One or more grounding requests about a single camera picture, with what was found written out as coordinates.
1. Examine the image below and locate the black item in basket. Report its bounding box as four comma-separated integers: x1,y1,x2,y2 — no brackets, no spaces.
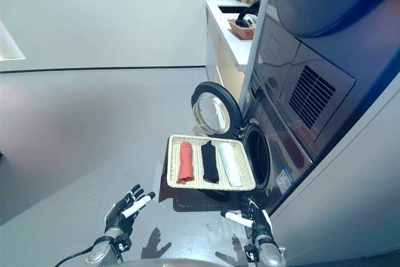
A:
234,0,261,27

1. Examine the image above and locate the white wicker tray basket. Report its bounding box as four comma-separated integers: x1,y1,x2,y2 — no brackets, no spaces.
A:
166,134,257,191

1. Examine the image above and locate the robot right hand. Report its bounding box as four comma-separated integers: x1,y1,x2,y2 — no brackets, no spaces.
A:
220,196,276,243

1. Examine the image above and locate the white cloth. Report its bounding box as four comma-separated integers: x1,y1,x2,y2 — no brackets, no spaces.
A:
217,142,244,188

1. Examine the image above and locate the black cloth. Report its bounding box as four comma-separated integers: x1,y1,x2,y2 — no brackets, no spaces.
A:
201,141,219,183

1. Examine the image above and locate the brown wicker basket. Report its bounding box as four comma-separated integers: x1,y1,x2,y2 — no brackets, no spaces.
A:
227,18,258,40

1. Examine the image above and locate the dark grey washing machine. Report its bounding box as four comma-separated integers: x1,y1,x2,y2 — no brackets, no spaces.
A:
239,69,313,214

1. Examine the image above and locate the dark grey dryer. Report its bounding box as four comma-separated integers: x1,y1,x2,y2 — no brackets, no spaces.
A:
252,0,400,161

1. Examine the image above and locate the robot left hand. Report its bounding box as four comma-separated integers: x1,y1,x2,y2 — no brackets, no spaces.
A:
104,184,156,236

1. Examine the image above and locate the brown stool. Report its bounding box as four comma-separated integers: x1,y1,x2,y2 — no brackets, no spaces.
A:
157,154,251,213

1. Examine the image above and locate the silver robot torso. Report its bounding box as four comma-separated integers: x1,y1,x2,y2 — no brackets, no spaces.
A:
121,257,251,267

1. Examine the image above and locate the blue energy label sticker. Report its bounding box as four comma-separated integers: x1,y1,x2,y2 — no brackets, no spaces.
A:
276,168,293,194

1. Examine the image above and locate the white side panel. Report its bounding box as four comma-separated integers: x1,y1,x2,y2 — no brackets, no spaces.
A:
268,69,400,267

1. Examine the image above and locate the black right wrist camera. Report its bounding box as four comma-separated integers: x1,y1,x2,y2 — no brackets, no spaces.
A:
244,243,259,263

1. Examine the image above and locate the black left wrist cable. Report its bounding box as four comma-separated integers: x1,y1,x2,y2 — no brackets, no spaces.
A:
54,246,94,267

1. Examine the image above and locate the red cloth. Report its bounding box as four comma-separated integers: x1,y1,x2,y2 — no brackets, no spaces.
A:
177,141,194,186

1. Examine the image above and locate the round glass washer door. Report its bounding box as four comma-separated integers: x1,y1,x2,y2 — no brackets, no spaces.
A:
191,81,244,139

